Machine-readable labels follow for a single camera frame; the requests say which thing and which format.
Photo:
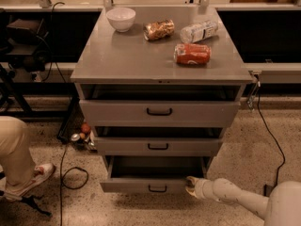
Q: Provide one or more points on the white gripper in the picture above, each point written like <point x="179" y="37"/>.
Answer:
<point x="201" y="187"/>

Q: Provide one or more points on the grey bottom drawer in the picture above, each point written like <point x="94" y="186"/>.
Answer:
<point x="152" y="174"/>

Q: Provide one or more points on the grey drawer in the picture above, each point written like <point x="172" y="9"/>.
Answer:
<point x="152" y="174"/>
<point x="146" y="146"/>
<point x="159" y="113"/>

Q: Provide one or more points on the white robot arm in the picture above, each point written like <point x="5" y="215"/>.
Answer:
<point x="281" y="208"/>

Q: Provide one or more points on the grey middle drawer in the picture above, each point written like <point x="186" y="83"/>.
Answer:
<point x="146" y="146"/>

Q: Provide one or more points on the grey metal drawer cabinet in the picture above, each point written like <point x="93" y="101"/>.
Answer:
<point x="125" y="66"/>

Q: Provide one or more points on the grey top drawer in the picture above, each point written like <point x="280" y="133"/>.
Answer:
<point x="159" y="113"/>

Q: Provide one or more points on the black power adapter brick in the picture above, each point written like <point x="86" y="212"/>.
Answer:
<point x="267" y="190"/>

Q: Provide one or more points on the pile of toy food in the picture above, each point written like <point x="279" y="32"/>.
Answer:
<point x="84" y="139"/>

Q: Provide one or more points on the red soda can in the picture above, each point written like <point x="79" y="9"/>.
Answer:
<point x="190" y="53"/>

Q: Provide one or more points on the clear plastic water bottle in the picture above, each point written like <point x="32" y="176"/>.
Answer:
<point x="197" y="32"/>

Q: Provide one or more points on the gold crumpled snack can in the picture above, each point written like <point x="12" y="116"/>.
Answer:
<point x="158" y="30"/>

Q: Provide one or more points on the black tripod leg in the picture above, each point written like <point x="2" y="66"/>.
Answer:
<point x="29" y="201"/>

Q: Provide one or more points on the person leg beige trousers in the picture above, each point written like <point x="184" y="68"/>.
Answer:
<point x="15" y="158"/>

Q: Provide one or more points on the white red sneaker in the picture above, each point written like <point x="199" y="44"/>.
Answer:
<point x="41" y="174"/>

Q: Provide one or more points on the white ceramic bowl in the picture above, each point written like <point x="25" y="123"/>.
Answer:
<point x="121" y="19"/>

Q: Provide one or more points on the metal clamp bracket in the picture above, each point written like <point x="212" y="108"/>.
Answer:
<point x="256" y="84"/>

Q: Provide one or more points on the black camera equipment stand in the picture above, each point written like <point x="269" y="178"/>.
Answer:
<point x="23" y="47"/>

